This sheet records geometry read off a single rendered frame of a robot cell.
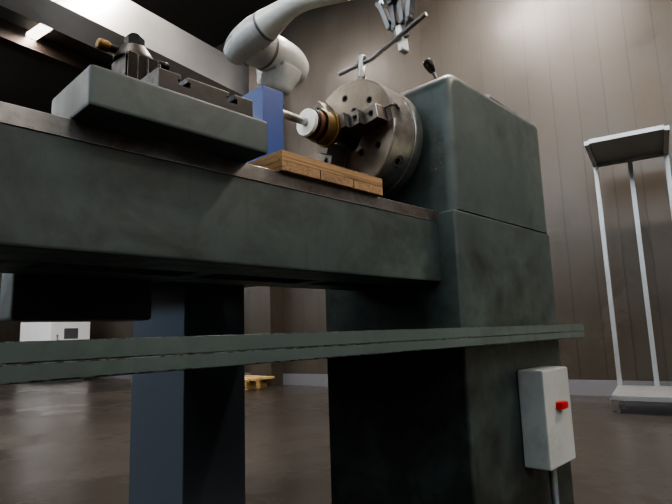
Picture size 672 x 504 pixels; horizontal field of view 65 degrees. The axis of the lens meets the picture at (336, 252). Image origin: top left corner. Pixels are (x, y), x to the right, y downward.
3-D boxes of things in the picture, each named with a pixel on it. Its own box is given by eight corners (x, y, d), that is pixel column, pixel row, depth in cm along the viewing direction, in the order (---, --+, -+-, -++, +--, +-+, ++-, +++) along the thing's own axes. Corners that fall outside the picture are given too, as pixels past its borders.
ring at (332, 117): (321, 120, 142) (296, 111, 135) (347, 109, 136) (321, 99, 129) (322, 153, 141) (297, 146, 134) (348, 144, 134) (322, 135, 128)
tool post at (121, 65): (145, 119, 112) (146, 75, 113) (162, 108, 106) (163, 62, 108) (109, 109, 106) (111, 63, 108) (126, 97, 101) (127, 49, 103)
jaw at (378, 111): (362, 126, 143) (396, 106, 135) (365, 143, 141) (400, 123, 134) (334, 115, 135) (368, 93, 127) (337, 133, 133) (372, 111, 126)
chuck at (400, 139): (328, 205, 158) (332, 103, 160) (414, 193, 136) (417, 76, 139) (306, 200, 151) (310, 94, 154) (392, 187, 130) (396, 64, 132)
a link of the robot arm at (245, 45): (249, 1, 166) (278, 20, 177) (212, 32, 176) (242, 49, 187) (255, 36, 163) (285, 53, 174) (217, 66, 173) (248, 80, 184)
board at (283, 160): (281, 222, 144) (280, 207, 145) (383, 195, 120) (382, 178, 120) (182, 205, 123) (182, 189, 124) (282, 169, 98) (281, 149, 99)
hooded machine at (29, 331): (91, 379, 763) (95, 280, 785) (44, 384, 709) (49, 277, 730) (61, 378, 808) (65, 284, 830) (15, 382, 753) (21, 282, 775)
